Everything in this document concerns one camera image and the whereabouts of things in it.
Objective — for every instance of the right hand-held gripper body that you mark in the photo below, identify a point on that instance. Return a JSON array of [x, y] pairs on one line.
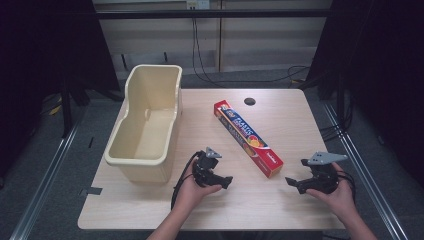
[[325, 176]]

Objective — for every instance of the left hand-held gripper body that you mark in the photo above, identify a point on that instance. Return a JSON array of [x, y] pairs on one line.
[[204, 165]]

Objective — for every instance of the red plastic wrap box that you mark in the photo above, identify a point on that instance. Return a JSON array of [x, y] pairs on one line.
[[243, 133]]

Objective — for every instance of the beige plastic bin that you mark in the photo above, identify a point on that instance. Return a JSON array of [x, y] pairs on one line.
[[151, 133]]

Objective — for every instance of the person's right hand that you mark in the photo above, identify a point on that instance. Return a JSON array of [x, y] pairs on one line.
[[343, 200]]

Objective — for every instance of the person's left hand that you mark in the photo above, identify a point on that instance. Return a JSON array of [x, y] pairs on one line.
[[188, 196]]

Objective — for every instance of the black tape strip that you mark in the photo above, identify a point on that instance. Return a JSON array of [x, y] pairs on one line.
[[91, 191]]

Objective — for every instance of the black curtain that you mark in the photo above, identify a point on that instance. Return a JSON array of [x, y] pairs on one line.
[[40, 60], [383, 66]]

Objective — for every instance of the black horizontal bar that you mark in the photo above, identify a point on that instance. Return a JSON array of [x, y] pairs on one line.
[[213, 13]]

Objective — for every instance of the metal floor rail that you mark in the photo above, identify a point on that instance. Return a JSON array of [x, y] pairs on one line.
[[366, 180], [43, 180]]

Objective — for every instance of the white wall outlet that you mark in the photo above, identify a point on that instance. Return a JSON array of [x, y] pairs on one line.
[[198, 4]]

